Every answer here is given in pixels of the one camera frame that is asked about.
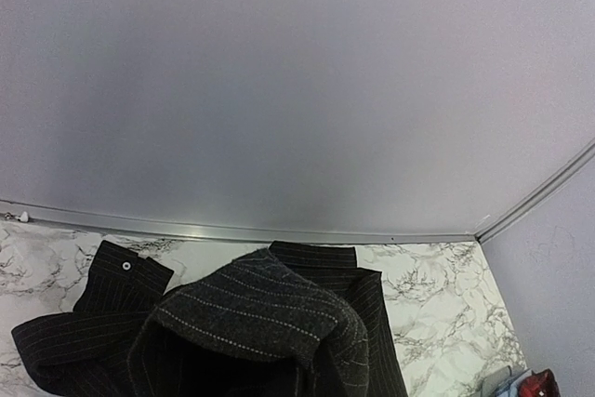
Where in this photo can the black pinstriped long sleeve shirt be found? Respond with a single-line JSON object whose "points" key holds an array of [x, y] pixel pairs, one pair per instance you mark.
{"points": [[285, 320]]}

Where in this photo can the grey folded shirt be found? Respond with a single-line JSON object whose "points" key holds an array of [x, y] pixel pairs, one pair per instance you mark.
{"points": [[491, 383]]}

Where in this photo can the light blue folded shirt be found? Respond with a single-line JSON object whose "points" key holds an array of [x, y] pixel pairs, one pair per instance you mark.
{"points": [[511, 387]]}

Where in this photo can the red black plaid shirt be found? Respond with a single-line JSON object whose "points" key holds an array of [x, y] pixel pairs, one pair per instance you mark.
{"points": [[542, 384]]}

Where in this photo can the aluminium back wall rail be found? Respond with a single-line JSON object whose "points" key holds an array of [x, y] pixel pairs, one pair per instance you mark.
{"points": [[49, 216]]}

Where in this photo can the right aluminium corner post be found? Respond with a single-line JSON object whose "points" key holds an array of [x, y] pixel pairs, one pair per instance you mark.
{"points": [[537, 196]]}

